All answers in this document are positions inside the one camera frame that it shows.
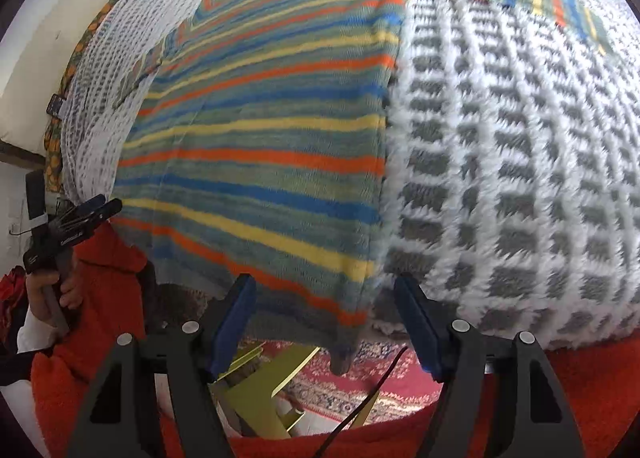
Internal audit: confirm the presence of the red patterned rug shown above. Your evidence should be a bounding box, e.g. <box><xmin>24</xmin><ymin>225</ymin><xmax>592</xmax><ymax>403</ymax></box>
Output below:
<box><xmin>240</xmin><ymin>338</ymin><xmax>446</xmax><ymax>434</ymax></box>

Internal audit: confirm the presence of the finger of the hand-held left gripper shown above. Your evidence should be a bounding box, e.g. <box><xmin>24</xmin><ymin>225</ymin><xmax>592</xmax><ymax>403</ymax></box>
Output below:
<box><xmin>64</xmin><ymin>195</ymin><xmax>109</xmax><ymax>221</ymax></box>
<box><xmin>75</xmin><ymin>197</ymin><xmax>124</xmax><ymax>240</ymax></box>

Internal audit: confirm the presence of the red black bag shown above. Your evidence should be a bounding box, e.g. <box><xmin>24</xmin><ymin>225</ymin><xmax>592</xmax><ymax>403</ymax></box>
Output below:
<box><xmin>0</xmin><ymin>265</ymin><xmax>27</xmax><ymax>306</ymax></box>

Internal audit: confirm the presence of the black cable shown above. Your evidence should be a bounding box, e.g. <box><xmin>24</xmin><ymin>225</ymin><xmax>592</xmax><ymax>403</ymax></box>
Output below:
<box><xmin>314</xmin><ymin>347</ymin><xmax>410</xmax><ymax>458</ymax></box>

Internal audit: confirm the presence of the person's left forearm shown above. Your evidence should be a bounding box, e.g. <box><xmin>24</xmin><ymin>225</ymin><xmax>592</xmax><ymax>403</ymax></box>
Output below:
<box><xmin>16</xmin><ymin>307</ymin><xmax>57</xmax><ymax>355</ymax></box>

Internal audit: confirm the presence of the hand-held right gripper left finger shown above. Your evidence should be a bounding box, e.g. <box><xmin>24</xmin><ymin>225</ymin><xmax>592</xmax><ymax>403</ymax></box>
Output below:
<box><xmin>66</xmin><ymin>273</ymin><xmax>259</xmax><ymax>458</ymax></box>

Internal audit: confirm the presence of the yellow-green stool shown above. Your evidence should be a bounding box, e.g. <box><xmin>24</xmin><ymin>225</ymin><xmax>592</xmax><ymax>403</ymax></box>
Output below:
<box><xmin>210</xmin><ymin>343</ymin><xmax>321</xmax><ymax>440</ymax></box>

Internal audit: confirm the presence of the wooden bed frame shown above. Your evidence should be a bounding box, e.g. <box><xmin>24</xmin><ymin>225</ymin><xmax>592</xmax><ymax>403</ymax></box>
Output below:
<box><xmin>0</xmin><ymin>139</ymin><xmax>51</xmax><ymax>165</ymax></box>

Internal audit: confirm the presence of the red fleece garment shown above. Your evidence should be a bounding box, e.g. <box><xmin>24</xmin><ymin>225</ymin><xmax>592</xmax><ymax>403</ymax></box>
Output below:
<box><xmin>30</xmin><ymin>225</ymin><xmax>640</xmax><ymax>458</ymax></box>

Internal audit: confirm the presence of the person's left hand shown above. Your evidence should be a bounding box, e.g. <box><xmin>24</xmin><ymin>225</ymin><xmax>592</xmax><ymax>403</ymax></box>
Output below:
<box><xmin>25</xmin><ymin>258</ymin><xmax>85</xmax><ymax>311</ymax></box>

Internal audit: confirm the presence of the white mattress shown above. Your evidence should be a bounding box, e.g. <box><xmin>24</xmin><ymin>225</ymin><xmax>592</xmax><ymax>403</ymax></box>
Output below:
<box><xmin>0</xmin><ymin>0</ymin><xmax>171</xmax><ymax>149</ymax></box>

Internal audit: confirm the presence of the striped knit sweater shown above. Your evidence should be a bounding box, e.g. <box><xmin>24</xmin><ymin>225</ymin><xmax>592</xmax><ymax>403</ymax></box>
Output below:
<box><xmin>112</xmin><ymin>0</ymin><xmax>621</xmax><ymax>376</ymax></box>

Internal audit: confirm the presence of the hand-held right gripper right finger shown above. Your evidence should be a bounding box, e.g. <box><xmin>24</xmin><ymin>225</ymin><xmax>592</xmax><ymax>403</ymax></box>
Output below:
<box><xmin>393</xmin><ymin>272</ymin><xmax>586</xmax><ymax>458</ymax></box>

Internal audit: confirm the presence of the white grey checkered fluffy blanket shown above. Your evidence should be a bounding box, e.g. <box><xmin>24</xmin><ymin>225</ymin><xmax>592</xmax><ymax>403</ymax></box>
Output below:
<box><xmin>47</xmin><ymin>0</ymin><xmax>640</xmax><ymax>354</ymax></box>

